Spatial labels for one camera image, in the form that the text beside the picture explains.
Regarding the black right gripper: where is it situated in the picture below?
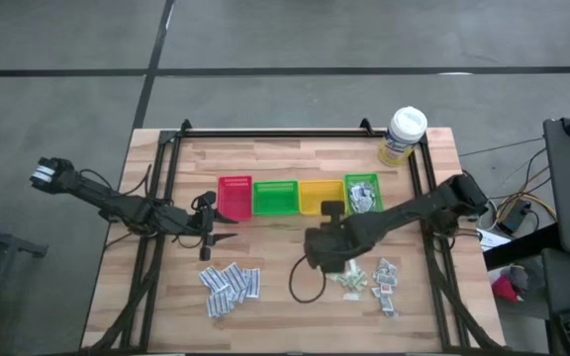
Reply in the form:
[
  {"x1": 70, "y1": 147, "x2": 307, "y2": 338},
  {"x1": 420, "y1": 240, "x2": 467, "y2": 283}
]
[{"x1": 303, "y1": 200, "x2": 373, "y2": 273}]

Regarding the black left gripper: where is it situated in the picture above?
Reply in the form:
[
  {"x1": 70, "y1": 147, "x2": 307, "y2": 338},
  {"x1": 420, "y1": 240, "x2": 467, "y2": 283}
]
[{"x1": 188, "y1": 190, "x2": 239, "y2": 262}]

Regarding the red plastic basket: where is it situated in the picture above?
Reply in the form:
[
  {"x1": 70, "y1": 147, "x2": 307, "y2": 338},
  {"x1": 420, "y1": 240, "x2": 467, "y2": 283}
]
[{"x1": 216, "y1": 174, "x2": 254, "y2": 223}]

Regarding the yellow plastic basket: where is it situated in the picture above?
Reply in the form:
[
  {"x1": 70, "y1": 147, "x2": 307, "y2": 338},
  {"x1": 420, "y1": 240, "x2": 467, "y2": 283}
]
[{"x1": 298, "y1": 178, "x2": 349, "y2": 217}]

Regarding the green plastic basket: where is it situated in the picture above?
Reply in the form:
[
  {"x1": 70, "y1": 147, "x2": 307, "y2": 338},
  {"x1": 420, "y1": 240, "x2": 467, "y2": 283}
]
[
  {"x1": 251, "y1": 179, "x2": 301, "y2": 218},
  {"x1": 343, "y1": 172, "x2": 385, "y2": 215}
]

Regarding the Lysol wipes canister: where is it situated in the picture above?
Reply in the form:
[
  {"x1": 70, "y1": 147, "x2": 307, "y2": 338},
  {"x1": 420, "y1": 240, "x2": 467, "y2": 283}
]
[{"x1": 376, "y1": 105, "x2": 429, "y2": 168}]

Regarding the white paper sheet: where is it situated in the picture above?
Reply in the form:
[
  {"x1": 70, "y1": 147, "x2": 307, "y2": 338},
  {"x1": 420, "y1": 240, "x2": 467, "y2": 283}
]
[{"x1": 476, "y1": 226, "x2": 513, "y2": 253}]

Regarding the red cloth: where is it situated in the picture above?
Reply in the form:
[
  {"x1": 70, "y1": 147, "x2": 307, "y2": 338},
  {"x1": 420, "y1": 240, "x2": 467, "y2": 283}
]
[{"x1": 491, "y1": 274, "x2": 522, "y2": 305}]

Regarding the black power adapter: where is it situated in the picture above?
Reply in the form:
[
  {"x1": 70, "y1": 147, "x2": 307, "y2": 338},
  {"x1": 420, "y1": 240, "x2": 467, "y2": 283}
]
[{"x1": 496, "y1": 199, "x2": 532, "y2": 234}]

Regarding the black diagonal beam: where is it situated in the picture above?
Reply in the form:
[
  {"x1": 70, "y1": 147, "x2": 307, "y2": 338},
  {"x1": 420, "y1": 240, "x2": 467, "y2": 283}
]
[{"x1": 482, "y1": 222, "x2": 563, "y2": 271}]

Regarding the grey cloth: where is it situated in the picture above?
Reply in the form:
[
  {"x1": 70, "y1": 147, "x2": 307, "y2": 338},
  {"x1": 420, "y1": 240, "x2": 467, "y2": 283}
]
[{"x1": 509, "y1": 263, "x2": 546, "y2": 294}]

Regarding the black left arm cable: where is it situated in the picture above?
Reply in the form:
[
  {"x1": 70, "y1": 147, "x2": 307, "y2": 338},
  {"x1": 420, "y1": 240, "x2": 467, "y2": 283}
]
[{"x1": 79, "y1": 164, "x2": 207, "y2": 248}]

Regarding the thin grey floor cable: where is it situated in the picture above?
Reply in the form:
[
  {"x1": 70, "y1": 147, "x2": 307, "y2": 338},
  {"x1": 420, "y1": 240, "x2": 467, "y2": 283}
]
[{"x1": 457, "y1": 135, "x2": 546, "y2": 159}]

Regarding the yellow cable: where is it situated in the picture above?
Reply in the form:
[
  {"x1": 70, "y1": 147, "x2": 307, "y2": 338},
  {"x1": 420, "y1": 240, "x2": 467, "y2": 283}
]
[{"x1": 492, "y1": 165, "x2": 559, "y2": 223}]

